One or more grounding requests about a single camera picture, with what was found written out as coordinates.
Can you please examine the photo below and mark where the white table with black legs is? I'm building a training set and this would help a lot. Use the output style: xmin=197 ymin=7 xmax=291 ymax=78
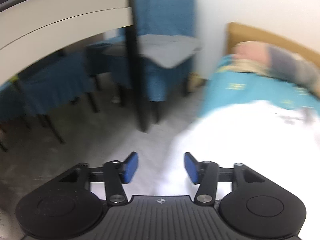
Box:
xmin=1 ymin=0 xmax=149 ymax=132

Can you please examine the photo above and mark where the teal patterned bed sheet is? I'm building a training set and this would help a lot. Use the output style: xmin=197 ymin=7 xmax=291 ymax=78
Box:
xmin=199 ymin=55 xmax=319 ymax=117

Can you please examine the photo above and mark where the white shirt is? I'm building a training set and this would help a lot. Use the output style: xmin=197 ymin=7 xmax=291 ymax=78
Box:
xmin=156 ymin=100 xmax=319 ymax=239

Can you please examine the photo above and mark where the blue covered chair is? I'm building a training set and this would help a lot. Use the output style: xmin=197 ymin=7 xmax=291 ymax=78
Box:
xmin=86 ymin=0 xmax=203 ymax=124
xmin=1 ymin=50 xmax=98 ymax=143

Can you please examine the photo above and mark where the striped grey beige pillow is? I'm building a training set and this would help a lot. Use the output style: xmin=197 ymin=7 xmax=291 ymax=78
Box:
xmin=230 ymin=41 xmax=319 ymax=97

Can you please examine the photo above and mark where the grey seat cushion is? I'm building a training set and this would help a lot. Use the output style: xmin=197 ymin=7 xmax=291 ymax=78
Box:
xmin=138 ymin=34 xmax=201 ymax=69

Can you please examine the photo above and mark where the tan bed headboard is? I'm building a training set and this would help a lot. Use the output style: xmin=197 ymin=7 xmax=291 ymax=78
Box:
xmin=225 ymin=22 xmax=319 ymax=66

